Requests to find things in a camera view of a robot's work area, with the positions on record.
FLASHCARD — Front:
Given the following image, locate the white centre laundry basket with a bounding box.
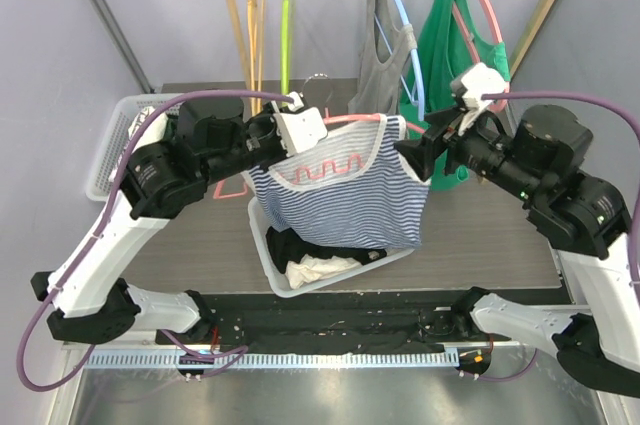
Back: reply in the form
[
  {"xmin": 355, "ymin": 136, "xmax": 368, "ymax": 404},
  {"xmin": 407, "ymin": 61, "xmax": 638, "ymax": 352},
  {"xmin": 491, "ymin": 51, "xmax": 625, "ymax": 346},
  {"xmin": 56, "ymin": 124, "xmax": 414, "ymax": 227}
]
[{"xmin": 247, "ymin": 197, "xmax": 414, "ymax": 298}]

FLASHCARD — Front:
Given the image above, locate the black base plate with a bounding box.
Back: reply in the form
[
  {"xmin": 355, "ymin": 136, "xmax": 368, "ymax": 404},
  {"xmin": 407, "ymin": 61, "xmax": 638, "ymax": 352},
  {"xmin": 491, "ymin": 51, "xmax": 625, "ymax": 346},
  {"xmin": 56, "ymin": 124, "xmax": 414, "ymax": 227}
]
[{"xmin": 178, "ymin": 291, "xmax": 494, "ymax": 355}]

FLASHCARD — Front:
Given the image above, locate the white left laundry basket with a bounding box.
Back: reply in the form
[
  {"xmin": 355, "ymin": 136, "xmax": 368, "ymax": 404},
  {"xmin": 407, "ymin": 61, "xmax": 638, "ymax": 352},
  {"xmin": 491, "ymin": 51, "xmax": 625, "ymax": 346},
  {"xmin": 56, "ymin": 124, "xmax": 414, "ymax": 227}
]
[{"xmin": 85, "ymin": 93, "xmax": 178, "ymax": 202}]

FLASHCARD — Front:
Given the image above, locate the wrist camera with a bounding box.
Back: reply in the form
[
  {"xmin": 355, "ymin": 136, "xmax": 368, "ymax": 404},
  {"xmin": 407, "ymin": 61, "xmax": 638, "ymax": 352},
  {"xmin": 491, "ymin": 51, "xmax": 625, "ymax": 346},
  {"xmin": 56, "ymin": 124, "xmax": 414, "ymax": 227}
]
[
  {"xmin": 450, "ymin": 62, "xmax": 509, "ymax": 136},
  {"xmin": 270, "ymin": 92, "xmax": 328, "ymax": 157}
]

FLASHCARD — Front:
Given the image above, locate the grey tank top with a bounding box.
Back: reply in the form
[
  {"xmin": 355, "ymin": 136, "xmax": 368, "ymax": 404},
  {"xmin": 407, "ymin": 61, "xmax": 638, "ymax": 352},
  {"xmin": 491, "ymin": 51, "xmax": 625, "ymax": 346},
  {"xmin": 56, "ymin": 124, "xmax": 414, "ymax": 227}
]
[{"xmin": 347, "ymin": 0, "xmax": 418, "ymax": 119}]

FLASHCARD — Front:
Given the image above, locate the white cloth in left basket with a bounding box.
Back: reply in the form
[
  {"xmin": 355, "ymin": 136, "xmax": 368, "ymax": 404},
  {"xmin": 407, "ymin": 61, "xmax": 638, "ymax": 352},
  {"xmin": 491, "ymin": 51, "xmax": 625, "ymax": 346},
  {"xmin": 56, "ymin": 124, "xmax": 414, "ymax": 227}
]
[{"xmin": 108, "ymin": 106, "xmax": 168, "ymax": 183}]

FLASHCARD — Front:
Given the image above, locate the lime green hanger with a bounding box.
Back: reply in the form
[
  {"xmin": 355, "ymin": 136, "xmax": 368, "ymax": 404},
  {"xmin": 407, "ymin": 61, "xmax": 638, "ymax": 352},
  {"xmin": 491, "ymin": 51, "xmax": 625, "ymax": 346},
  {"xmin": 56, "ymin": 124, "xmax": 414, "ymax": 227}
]
[{"xmin": 280, "ymin": 0, "xmax": 294, "ymax": 95}]

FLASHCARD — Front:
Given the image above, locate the yellow plastic hanger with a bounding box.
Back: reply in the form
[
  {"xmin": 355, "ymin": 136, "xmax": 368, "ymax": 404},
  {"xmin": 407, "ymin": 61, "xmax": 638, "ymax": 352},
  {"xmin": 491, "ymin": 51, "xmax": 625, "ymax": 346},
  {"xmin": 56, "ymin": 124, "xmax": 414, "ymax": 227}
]
[{"xmin": 247, "ymin": 0, "xmax": 266, "ymax": 91}]

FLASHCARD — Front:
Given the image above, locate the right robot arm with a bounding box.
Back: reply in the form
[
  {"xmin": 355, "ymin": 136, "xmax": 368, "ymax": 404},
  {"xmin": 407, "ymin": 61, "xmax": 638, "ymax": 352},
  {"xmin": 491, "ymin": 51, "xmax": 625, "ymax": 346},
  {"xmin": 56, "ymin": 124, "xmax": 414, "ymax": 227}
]
[{"xmin": 395, "ymin": 105, "xmax": 639, "ymax": 397}]

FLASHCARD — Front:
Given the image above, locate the grey corner frame post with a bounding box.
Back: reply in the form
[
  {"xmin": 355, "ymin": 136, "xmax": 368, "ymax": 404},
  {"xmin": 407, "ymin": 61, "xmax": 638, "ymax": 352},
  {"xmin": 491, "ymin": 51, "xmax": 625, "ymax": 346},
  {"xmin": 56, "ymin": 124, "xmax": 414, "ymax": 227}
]
[{"xmin": 89, "ymin": 0, "xmax": 154, "ymax": 93}]

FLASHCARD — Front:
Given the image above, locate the coral pink hanger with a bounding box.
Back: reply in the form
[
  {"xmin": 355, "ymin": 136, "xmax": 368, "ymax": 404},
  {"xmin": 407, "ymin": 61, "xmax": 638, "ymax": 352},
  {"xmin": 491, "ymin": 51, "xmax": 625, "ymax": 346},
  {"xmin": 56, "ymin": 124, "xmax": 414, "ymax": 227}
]
[{"xmin": 214, "ymin": 73, "xmax": 426, "ymax": 200}]

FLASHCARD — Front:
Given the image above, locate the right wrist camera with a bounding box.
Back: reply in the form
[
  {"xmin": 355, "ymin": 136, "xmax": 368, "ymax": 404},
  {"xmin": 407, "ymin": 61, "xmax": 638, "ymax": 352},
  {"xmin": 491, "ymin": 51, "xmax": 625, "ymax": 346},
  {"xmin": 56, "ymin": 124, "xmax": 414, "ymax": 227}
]
[{"xmin": 450, "ymin": 62, "xmax": 509, "ymax": 136}]

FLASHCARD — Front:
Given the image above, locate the white laundry basket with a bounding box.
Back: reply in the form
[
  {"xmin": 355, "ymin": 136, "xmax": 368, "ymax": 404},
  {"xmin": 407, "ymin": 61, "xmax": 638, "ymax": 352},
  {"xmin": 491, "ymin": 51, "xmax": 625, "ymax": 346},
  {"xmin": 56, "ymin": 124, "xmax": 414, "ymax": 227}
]
[
  {"xmin": 247, "ymin": 197, "xmax": 414, "ymax": 298},
  {"xmin": 85, "ymin": 93, "xmax": 178, "ymax": 202}
]

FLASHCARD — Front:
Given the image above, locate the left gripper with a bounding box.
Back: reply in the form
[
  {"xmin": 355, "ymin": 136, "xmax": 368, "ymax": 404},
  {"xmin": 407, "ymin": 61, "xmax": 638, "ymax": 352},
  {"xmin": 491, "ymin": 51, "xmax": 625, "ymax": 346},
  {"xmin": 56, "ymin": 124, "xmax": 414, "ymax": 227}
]
[{"xmin": 200, "ymin": 101, "xmax": 291, "ymax": 187}]

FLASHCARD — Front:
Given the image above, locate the green cloth in basket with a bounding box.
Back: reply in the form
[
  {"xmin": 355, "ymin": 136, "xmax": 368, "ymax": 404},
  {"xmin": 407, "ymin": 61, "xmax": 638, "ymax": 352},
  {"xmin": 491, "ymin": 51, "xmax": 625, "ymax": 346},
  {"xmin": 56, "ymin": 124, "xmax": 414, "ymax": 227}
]
[{"xmin": 162, "ymin": 115, "xmax": 178, "ymax": 141}]

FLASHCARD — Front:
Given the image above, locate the slotted cable duct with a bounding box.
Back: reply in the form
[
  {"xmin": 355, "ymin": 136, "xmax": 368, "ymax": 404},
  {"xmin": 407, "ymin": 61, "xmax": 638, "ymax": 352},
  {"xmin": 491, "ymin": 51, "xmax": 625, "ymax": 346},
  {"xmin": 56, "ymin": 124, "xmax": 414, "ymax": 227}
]
[{"xmin": 85, "ymin": 348, "xmax": 459, "ymax": 370}]

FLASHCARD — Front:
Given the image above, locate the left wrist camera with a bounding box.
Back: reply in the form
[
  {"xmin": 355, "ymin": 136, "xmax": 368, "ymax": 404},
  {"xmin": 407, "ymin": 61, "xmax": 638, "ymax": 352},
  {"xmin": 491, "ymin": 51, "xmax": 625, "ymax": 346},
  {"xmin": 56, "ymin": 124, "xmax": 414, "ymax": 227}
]
[{"xmin": 270, "ymin": 92, "xmax": 328, "ymax": 157}]

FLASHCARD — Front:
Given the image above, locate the black tank top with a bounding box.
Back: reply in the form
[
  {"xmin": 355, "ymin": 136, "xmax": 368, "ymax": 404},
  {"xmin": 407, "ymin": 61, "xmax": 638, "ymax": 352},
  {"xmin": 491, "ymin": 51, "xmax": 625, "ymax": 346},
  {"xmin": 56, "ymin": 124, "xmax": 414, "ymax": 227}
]
[{"xmin": 265, "ymin": 227, "xmax": 387, "ymax": 274}]

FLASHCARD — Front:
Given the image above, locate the light blue hanger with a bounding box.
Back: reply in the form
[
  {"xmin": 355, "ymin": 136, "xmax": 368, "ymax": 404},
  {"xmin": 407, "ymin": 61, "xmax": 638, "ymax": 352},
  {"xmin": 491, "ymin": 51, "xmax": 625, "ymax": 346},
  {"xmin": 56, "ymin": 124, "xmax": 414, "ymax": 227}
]
[{"xmin": 357, "ymin": 0, "xmax": 427, "ymax": 121}]

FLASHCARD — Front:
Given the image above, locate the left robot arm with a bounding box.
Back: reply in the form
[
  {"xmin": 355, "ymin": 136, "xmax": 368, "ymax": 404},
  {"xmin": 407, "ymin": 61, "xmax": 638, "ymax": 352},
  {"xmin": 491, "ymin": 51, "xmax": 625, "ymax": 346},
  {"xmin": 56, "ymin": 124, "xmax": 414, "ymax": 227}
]
[{"xmin": 31, "ymin": 90, "xmax": 292, "ymax": 345}]

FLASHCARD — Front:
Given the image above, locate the striped blue white tank top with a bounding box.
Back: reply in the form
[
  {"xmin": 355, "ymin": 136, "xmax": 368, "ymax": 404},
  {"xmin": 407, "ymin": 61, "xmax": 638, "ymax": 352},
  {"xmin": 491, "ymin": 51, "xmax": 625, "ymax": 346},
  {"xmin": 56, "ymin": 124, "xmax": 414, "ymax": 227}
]
[{"xmin": 244, "ymin": 115, "xmax": 430, "ymax": 249}]

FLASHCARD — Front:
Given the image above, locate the green tank top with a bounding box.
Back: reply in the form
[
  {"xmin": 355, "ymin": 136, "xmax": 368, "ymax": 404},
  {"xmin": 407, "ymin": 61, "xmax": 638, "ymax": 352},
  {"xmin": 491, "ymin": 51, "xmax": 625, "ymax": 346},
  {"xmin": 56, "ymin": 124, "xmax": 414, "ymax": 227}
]
[{"xmin": 399, "ymin": 0, "xmax": 512, "ymax": 191}]

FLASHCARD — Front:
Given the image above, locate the pink plastic hanger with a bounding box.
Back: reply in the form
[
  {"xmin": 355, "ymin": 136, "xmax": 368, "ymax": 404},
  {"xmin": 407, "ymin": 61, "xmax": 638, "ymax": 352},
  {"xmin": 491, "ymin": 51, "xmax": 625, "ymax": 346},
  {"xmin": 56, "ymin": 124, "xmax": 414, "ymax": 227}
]
[{"xmin": 451, "ymin": 0, "xmax": 511, "ymax": 92}]

